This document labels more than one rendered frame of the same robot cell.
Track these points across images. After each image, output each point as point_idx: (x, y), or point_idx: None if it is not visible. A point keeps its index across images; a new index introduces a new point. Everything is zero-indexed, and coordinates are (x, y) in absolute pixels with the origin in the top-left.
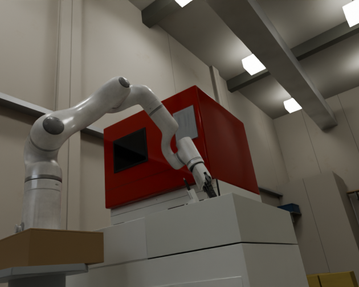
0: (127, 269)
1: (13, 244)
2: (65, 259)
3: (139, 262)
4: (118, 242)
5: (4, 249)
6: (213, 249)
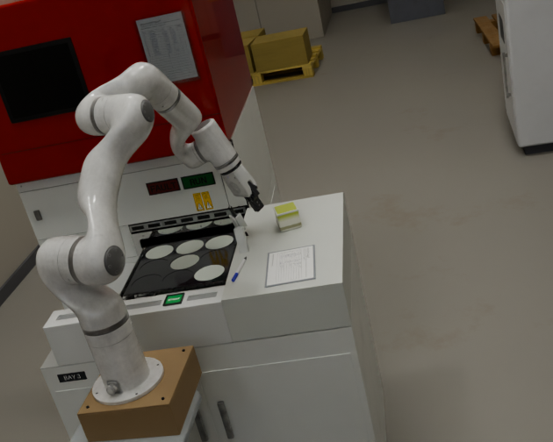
0: (204, 353)
1: (140, 417)
2: (189, 402)
3: (221, 346)
4: (183, 327)
5: (121, 419)
6: (319, 332)
